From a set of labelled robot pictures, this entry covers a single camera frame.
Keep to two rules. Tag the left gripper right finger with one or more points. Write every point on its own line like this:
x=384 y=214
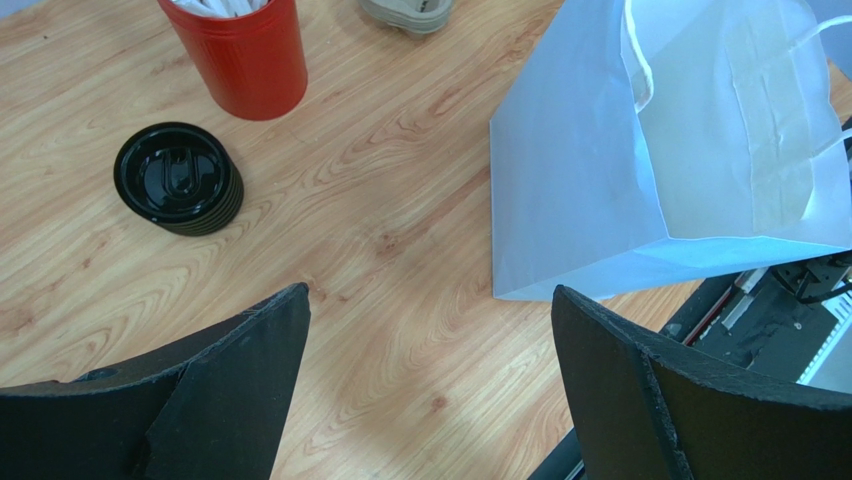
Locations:
x=647 y=407

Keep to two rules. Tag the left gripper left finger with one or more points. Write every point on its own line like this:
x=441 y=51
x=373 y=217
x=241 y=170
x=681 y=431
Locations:
x=212 y=405

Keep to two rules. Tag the white paper bag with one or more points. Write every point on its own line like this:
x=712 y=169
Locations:
x=647 y=143

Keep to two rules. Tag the stack of black lids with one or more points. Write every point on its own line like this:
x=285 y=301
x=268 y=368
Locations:
x=179 y=177

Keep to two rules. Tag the red straw cup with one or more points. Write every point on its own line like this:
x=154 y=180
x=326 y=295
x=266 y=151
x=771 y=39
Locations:
x=253 y=65

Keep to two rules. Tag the wrapped white straws bundle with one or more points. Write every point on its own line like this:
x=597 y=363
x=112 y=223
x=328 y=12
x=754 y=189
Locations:
x=221 y=9

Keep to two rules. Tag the stacked pulp cup carriers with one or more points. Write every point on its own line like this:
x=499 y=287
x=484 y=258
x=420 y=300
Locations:
x=419 y=17

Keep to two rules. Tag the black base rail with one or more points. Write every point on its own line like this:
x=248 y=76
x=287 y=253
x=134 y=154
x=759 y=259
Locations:
x=791 y=322

